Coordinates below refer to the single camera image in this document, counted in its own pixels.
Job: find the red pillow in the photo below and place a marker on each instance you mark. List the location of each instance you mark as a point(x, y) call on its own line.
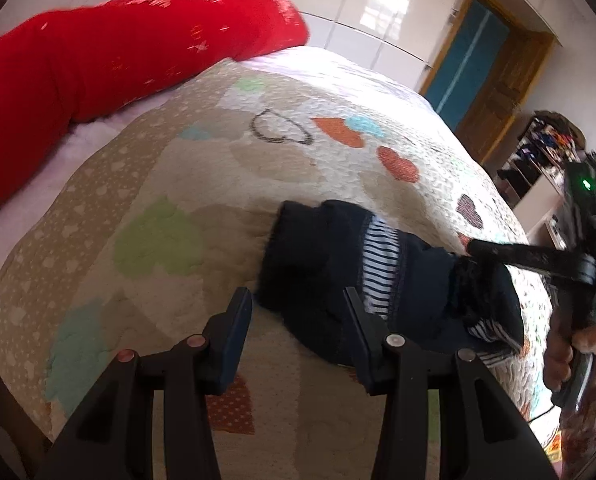
point(102, 60)

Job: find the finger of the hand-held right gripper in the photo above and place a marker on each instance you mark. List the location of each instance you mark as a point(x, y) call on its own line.
point(523, 256)

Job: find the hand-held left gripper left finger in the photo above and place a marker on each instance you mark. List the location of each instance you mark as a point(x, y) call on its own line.
point(235, 335)

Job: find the person's right hand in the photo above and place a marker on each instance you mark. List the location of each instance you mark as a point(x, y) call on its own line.
point(563, 352)

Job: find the white wardrobe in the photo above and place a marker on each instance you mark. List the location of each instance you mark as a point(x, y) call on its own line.
point(373, 10)

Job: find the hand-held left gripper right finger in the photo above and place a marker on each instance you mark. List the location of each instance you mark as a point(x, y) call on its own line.
point(365, 345)

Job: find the wooden door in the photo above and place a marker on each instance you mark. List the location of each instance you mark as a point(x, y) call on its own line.
point(488, 80)

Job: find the dark navy striped pants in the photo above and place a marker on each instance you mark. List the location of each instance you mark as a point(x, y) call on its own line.
point(378, 280)

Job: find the heart patterned quilt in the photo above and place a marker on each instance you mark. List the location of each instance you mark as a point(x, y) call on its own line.
point(258, 200)

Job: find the cluttered shelf unit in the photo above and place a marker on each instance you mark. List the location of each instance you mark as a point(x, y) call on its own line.
point(538, 170)

